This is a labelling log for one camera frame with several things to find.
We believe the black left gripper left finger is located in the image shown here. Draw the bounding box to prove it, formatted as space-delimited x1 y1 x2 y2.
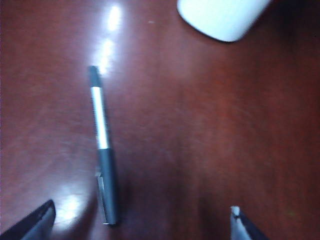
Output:
0 199 56 240

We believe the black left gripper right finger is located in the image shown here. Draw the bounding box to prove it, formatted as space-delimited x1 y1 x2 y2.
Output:
229 206 272 240

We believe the black silver marker pen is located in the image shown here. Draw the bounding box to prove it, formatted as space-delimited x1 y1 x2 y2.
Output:
87 65 119 227

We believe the white ribbed pen holder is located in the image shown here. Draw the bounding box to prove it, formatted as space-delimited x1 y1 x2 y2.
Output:
176 0 274 43

